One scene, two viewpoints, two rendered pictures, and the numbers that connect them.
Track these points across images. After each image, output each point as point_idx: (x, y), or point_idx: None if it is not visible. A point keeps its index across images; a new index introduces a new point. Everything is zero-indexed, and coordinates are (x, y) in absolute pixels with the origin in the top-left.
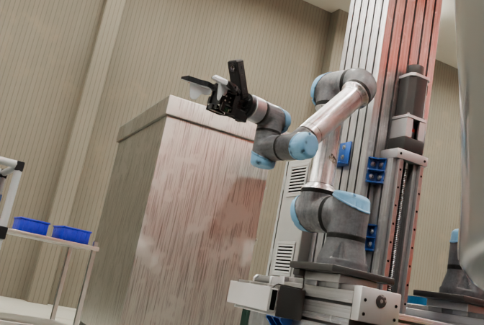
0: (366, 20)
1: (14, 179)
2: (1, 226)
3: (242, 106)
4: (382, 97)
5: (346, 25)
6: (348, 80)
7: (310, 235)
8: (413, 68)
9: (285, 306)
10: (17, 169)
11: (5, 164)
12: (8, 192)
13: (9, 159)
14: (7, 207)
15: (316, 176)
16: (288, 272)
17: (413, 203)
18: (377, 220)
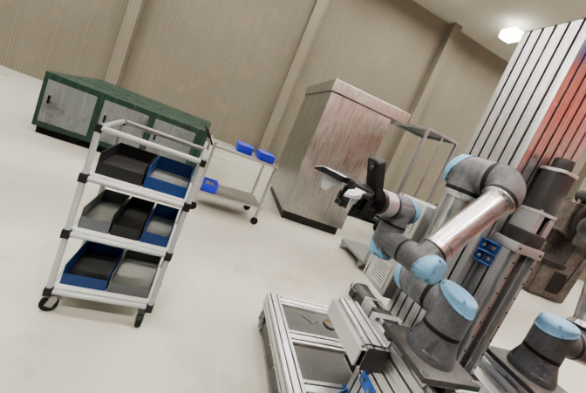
0: (522, 95)
1: (198, 172)
2: (187, 204)
3: (372, 205)
4: None
5: (494, 91)
6: (496, 183)
7: None
8: (564, 164)
9: (370, 363)
10: (201, 166)
11: (192, 161)
12: (194, 180)
13: (194, 158)
14: (192, 192)
15: None
16: (380, 284)
17: (514, 290)
18: (473, 294)
